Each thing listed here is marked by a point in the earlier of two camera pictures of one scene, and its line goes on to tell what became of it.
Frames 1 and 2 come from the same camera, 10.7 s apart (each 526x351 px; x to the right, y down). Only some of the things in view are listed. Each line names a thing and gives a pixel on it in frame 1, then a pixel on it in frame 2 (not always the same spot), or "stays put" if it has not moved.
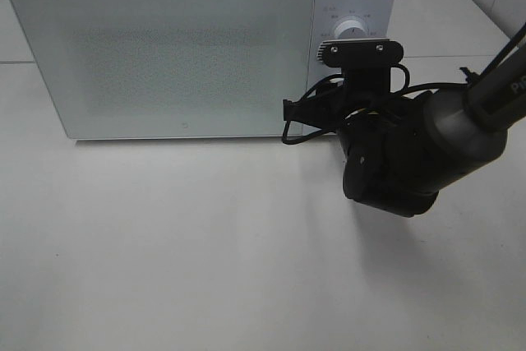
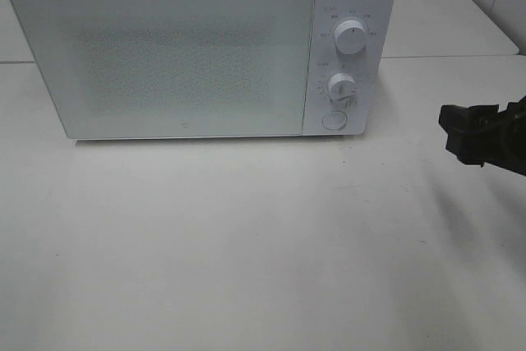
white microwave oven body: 195,46 stays put
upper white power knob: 350,27 stays put
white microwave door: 127,59 stays put
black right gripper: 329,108 -> 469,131
